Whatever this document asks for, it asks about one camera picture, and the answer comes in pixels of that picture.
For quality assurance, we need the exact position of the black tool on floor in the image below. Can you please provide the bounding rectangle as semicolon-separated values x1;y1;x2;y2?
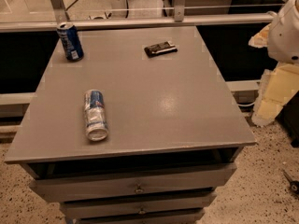
283;170;299;194

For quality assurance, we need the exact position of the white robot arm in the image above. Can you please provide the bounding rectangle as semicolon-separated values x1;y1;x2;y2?
249;0;299;126

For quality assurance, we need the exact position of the silver blue redbull can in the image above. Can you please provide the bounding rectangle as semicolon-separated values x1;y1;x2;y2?
84;90;108;141

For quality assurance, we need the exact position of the bottom grey drawer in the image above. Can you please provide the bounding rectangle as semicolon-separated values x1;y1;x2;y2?
76;209;205;224

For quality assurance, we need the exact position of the grey drawer cabinet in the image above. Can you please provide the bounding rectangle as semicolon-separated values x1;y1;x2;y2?
4;25;258;224

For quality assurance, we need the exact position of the middle grey drawer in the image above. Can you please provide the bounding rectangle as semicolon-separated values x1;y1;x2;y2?
61;190;216;218

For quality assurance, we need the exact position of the grey drawer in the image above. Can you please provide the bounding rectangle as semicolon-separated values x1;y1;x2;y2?
30;163;236;203
61;190;216;218
76;209;205;224

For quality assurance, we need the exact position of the blue pepsi can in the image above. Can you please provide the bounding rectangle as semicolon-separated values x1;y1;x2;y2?
57;22;84;62

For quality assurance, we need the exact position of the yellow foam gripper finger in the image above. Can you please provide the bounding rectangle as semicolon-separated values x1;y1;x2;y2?
251;63;299;127
249;24;270;49

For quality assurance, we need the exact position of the top grey drawer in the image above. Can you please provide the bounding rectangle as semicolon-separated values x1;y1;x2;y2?
30;163;236;203

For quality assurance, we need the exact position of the black snack bar wrapper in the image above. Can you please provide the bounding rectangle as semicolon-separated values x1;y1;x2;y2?
144;41;178;58

